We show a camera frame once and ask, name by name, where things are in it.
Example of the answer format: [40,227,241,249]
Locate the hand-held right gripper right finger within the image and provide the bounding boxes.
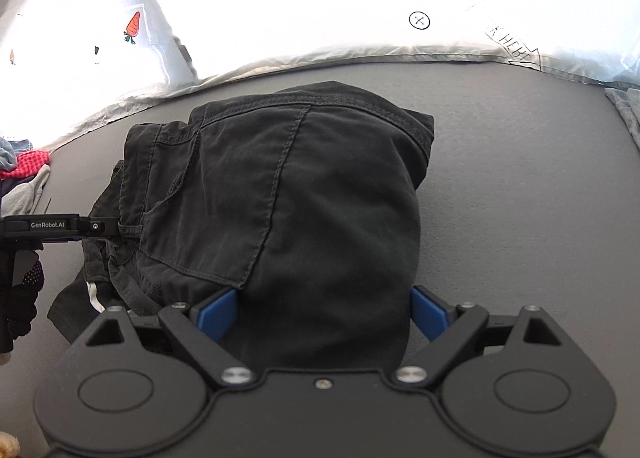
[393,285,568,388]

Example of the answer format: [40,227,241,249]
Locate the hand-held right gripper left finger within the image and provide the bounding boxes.
[75,287,256,388]

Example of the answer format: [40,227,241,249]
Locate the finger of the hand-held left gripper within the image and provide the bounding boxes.
[75,217,143,241]

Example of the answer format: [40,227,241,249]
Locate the black pants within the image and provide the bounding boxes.
[52,81,435,370]

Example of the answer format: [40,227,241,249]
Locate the person's left hand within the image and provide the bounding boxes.
[10,258,47,340]

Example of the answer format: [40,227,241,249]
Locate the light grey cloth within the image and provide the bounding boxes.
[0,163,52,218]

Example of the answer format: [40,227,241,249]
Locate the red cloth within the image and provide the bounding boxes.
[0,148,54,175]

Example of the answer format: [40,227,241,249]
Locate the grey folded garment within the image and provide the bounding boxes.
[604,87,640,151]

